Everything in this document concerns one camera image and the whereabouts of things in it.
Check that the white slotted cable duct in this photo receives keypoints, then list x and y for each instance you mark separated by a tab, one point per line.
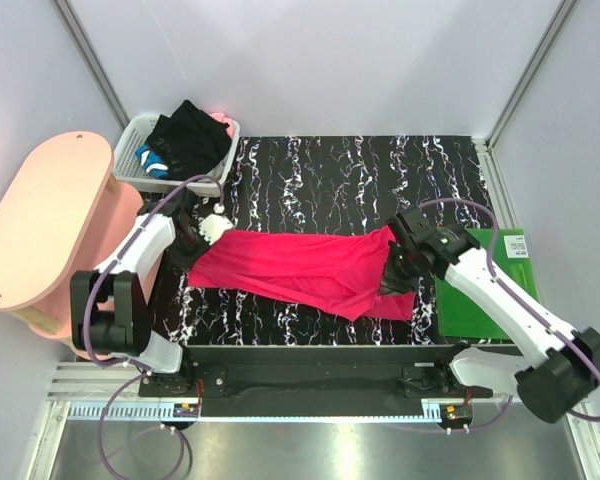
256	413

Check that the pink three tier shelf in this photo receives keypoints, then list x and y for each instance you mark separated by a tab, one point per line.
63	212

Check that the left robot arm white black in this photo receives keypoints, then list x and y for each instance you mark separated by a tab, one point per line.
110	318

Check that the aluminium rail front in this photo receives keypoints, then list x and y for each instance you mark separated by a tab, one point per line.
81	381

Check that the blue white garment in basket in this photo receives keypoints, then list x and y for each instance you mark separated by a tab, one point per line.
151	163

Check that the aluminium frame post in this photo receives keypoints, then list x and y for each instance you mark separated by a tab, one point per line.
90	58
550	36

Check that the pink red t shirt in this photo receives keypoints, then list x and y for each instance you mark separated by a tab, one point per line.
340	275

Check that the left aluminium frame post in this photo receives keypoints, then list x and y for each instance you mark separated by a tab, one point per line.
90	58

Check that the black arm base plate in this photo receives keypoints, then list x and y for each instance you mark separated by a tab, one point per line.
371	378

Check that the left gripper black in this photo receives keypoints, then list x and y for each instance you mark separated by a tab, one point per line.
185	261

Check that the black marble pattern mat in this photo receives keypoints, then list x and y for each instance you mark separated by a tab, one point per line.
334	185

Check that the black t shirt in basket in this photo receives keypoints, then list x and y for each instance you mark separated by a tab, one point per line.
189	141

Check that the left small controller board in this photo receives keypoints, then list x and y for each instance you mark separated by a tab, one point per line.
186	410

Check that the small controller board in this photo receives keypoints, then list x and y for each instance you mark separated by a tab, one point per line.
457	412
186	410

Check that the right small controller board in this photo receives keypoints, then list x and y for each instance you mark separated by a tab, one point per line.
457	412

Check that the light pink garment in basket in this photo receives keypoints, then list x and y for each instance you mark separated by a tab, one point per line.
228	122

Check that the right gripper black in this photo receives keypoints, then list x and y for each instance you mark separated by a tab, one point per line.
392	282

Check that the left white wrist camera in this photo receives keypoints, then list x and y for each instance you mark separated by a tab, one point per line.
215	225

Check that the right aluminium frame post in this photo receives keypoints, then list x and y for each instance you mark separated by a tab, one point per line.
550	36

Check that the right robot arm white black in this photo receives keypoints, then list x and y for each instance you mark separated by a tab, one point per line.
557	366

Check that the white plastic laundry basket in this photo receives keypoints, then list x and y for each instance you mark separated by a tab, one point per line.
127	169

